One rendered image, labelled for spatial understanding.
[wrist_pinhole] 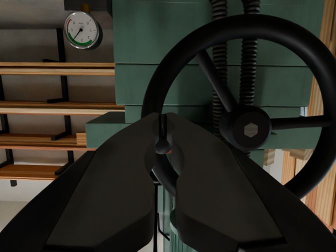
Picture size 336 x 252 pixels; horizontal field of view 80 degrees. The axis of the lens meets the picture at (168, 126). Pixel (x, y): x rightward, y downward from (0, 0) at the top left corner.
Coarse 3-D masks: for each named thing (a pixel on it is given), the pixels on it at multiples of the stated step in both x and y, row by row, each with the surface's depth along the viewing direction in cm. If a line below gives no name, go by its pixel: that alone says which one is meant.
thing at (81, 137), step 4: (76, 132) 62; (80, 132) 62; (84, 132) 62; (76, 136) 62; (80, 136) 62; (84, 136) 62; (80, 140) 62; (84, 140) 62; (80, 144) 62; (84, 144) 63
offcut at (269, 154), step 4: (268, 152) 49; (272, 152) 50; (264, 156) 49; (268, 156) 49; (272, 156) 50; (264, 160) 49; (268, 160) 49; (272, 160) 51; (264, 164) 50; (268, 164) 50
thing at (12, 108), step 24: (0, 72) 254; (24, 72) 253; (48, 72) 251; (72, 72) 250; (96, 72) 248; (0, 96) 300; (0, 144) 268; (24, 144) 268; (48, 144) 266; (72, 144) 265; (0, 168) 301; (24, 168) 302; (48, 168) 303
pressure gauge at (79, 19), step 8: (88, 8) 37; (72, 16) 36; (80, 16) 36; (88, 16) 36; (64, 24) 36; (72, 24) 36; (80, 24) 36; (88, 24) 36; (96, 24) 36; (64, 32) 36; (72, 32) 36; (80, 32) 36; (88, 32) 36; (96, 32) 36; (80, 40) 36; (88, 40) 36; (96, 40) 36; (80, 48) 38; (88, 48) 38
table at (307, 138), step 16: (112, 112) 63; (96, 128) 46; (112, 128) 46; (208, 128) 41; (304, 128) 47; (320, 128) 47; (96, 144) 47; (272, 144) 38; (288, 144) 48; (304, 144) 48
